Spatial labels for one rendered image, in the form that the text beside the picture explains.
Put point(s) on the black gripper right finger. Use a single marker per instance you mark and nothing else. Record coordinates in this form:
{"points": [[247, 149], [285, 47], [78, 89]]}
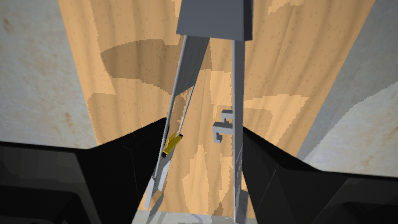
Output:
{"points": [[285, 190]]}

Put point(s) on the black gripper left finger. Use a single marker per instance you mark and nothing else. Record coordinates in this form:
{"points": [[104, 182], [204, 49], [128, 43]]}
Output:
{"points": [[110, 179]]}

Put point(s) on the light wooden board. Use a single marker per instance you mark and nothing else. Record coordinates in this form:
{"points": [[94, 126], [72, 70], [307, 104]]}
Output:
{"points": [[126, 56]]}

